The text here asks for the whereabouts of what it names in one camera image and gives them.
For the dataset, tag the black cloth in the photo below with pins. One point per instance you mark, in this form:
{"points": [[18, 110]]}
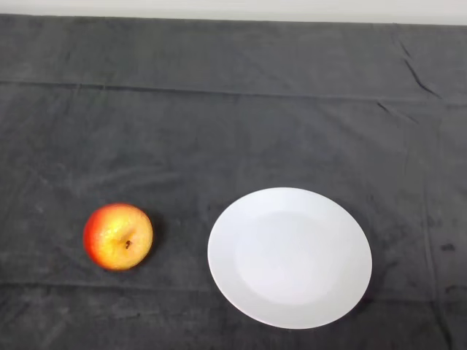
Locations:
{"points": [[219, 127]]}

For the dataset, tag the white round plate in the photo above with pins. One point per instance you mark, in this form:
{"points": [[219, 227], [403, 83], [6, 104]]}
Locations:
{"points": [[290, 259]]}

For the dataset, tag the red yellow apple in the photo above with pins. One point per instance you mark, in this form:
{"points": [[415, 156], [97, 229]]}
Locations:
{"points": [[116, 237]]}

